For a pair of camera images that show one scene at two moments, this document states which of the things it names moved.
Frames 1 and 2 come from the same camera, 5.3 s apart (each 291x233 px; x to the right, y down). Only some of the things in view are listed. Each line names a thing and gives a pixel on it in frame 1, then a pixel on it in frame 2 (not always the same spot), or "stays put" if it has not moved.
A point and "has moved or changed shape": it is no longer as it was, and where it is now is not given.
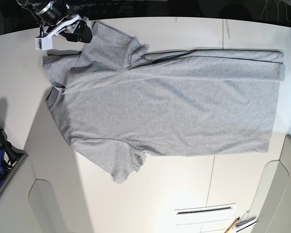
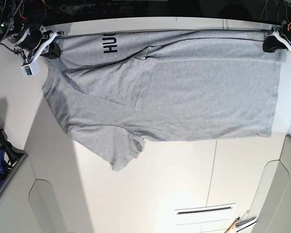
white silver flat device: [245, 223] stays put
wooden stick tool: [228, 229] stays put
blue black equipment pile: [4, 155] stays put
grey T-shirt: [118, 102] has moved or changed shape
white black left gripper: [81, 32] → [33, 41]
